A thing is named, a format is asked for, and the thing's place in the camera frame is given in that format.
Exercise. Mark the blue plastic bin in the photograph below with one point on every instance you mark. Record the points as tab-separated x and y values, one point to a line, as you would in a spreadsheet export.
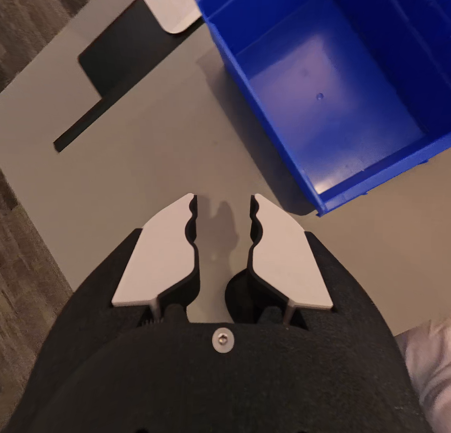
317	105

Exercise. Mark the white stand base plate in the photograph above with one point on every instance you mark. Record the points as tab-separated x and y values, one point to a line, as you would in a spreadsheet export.
169	6

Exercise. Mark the person's light clothing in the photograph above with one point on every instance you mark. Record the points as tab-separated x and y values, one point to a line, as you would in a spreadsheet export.
430	369

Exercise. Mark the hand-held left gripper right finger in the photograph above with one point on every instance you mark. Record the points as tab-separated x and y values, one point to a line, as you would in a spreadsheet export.
289	260

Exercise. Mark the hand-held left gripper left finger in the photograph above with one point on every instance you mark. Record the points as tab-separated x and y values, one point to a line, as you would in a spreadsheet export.
158	256

